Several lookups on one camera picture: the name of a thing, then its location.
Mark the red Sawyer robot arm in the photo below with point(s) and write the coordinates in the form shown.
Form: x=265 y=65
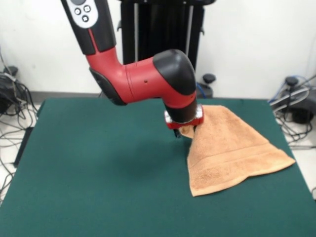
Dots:
x=148 y=81

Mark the dark green table cloth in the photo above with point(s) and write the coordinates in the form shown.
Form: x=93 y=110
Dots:
x=86 y=172

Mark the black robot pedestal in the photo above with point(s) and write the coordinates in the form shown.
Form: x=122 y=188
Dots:
x=160 y=24

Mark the tan terry towel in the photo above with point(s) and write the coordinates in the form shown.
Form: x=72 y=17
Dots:
x=227 y=153

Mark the grey stand base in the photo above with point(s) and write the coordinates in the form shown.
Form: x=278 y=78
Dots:
x=300 y=108
x=8 y=74

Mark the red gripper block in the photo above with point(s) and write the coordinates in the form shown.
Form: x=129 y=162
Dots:
x=185 y=124

